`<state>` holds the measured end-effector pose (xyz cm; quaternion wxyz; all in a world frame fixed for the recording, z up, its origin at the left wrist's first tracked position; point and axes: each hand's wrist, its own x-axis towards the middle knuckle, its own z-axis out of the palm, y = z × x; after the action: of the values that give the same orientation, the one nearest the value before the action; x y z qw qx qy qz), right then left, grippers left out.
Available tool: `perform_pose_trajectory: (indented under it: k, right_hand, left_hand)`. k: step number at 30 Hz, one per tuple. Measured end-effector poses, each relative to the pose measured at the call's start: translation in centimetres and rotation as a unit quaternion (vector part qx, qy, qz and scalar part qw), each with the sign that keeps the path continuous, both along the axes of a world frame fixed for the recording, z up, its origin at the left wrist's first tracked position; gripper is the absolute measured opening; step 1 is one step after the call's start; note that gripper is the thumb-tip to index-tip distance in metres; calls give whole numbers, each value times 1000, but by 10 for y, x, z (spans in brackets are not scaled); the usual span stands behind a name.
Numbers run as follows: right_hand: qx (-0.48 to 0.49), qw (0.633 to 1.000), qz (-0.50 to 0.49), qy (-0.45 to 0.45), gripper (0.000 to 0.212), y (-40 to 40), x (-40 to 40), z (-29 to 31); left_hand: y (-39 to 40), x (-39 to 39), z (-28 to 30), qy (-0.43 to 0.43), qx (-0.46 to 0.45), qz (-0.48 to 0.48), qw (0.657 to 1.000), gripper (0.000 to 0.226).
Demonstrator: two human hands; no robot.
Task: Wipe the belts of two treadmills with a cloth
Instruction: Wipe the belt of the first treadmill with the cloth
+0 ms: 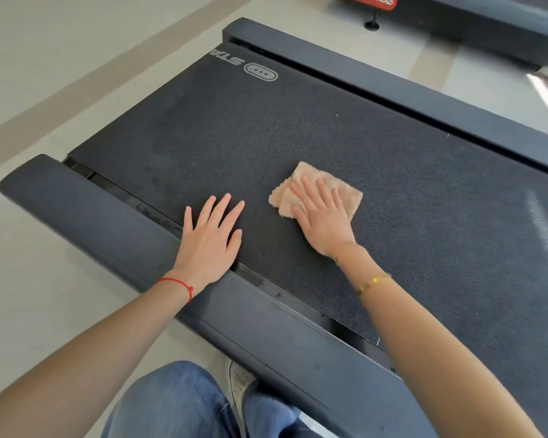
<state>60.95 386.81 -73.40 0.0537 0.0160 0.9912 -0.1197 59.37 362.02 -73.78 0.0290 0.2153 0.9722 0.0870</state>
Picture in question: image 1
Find person's right hand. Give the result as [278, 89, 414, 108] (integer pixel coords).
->
[288, 176, 359, 260]

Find person's left hand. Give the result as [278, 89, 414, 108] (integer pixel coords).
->
[171, 192, 246, 293]

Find beige cleaning cloth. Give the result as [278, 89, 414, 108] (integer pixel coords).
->
[268, 161, 364, 220]

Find black treadmill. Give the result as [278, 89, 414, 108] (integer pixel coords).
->
[0, 16, 548, 438]
[326, 0, 548, 78]

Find person's left forearm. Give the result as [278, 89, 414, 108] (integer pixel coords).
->
[0, 280, 192, 438]

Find person's right forearm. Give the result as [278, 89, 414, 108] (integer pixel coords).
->
[337, 243, 544, 438]

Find person's right white shoe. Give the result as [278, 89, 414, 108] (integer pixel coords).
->
[226, 358, 258, 423]

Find person's blue jeans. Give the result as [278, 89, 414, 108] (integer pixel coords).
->
[101, 360, 323, 438]

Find gold bangle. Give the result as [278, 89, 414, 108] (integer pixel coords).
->
[355, 273, 393, 298]

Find red string bracelet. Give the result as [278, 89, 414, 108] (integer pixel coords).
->
[154, 277, 194, 304]

